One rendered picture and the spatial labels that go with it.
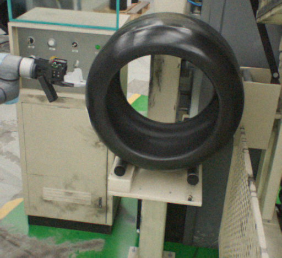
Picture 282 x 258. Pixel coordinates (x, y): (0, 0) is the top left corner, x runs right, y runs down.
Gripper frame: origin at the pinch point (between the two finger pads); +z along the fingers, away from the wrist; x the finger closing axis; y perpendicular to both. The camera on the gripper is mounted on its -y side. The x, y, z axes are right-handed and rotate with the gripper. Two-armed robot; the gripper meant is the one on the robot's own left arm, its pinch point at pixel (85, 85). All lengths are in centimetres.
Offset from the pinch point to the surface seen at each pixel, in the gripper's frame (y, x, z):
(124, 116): -17.3, 15.0, 15.0
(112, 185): -34.4, -11.8, 17.3
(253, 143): -19, 18, 71
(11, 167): -128, 112, -74
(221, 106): 8, -12, 50
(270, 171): -32, 20, 83
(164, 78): -0.6, 25.2, 28.6
